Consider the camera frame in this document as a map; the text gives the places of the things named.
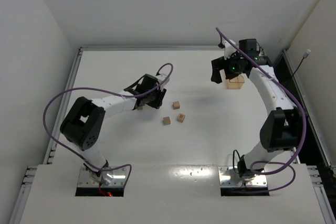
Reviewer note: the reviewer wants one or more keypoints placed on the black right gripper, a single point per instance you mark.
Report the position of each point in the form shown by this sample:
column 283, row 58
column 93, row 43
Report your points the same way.
column 219, row 65

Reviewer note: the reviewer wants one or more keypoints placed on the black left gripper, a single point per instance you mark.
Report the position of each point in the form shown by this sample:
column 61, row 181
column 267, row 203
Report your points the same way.
column 157, row 99

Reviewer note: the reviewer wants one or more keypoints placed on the plain wood block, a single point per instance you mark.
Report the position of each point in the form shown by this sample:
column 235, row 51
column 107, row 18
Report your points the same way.
column 166, row 120
column 176, row 105

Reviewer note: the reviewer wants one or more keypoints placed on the clear plastic block container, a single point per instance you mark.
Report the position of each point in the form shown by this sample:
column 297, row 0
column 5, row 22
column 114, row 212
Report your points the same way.
column 233, row 84

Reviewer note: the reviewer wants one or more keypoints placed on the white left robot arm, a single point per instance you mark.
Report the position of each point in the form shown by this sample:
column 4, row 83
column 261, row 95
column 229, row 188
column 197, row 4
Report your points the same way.
column 83, row 123

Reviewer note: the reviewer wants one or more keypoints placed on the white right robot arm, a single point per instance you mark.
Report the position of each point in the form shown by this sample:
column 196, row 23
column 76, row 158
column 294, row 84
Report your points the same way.
column 286, row 124

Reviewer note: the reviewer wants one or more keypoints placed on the wood block with bars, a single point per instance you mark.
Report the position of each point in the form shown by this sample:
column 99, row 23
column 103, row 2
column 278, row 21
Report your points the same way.
column 181, row 117

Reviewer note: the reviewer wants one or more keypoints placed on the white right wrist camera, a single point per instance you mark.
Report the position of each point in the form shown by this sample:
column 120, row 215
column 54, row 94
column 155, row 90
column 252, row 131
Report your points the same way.
column 229, row 49

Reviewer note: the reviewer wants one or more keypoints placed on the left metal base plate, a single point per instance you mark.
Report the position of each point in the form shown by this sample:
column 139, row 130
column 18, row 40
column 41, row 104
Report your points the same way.
column 111, row 179

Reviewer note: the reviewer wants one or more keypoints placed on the metal base plate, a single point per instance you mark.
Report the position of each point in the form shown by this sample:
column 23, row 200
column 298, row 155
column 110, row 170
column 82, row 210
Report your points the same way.
column 229, row 179
column 111, row 179

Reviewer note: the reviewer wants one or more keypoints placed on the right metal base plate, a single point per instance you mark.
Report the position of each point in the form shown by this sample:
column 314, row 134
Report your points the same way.
column 229, row 179

